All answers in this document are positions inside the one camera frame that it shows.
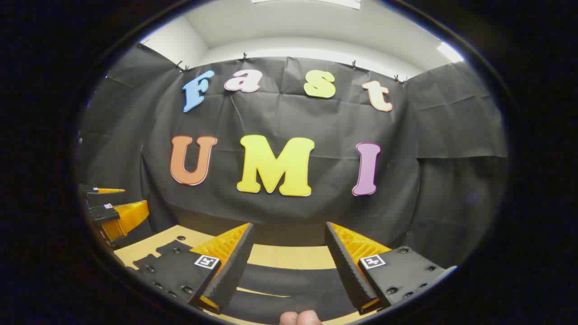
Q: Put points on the white ceiling light panel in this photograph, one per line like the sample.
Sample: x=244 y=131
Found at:
x=450 y=52

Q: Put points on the black backdrop cloth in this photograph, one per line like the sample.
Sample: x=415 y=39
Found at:
x=325 y=117

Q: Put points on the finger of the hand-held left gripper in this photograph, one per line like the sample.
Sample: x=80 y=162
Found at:
x=103 y=213
x=90 y=189

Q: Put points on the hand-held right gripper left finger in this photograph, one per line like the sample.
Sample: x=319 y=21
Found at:
x=235 y=266

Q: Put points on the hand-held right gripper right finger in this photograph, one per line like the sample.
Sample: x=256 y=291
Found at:
x=345 y=266

